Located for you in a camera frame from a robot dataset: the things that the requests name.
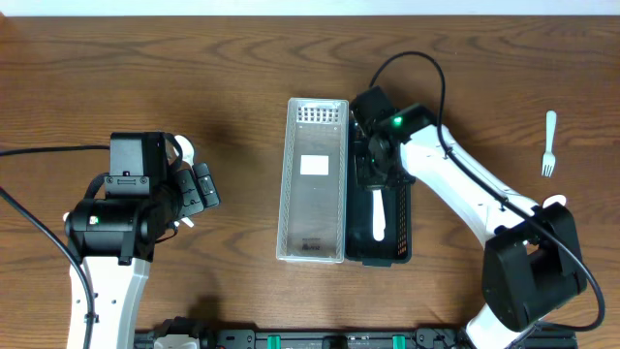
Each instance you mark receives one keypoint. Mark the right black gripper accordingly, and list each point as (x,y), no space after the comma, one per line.
(361,158)

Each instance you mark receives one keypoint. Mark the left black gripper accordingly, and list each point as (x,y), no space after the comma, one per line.
(189,192)

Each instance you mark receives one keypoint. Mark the white plastic fork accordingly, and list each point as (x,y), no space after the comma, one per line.
(378,217)

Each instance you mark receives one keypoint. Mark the clear perforated plastic basket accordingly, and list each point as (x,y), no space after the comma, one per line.
(312,211)

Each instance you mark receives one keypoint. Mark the pale blue plastic fork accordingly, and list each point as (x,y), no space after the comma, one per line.
(548,158)

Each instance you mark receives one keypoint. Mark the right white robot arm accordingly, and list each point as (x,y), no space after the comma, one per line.
(531,256)

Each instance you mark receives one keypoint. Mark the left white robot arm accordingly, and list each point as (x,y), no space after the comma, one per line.
(112,233)

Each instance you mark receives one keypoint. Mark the white plastic spoon near basket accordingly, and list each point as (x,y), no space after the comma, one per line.
(186,152)

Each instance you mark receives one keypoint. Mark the black perforated plastic basket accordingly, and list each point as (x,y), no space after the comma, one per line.
(360,244)

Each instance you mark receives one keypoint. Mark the white plastic spoon right side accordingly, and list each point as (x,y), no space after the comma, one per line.
(554,199)

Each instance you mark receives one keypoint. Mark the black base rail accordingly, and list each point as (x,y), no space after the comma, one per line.
(188,333)

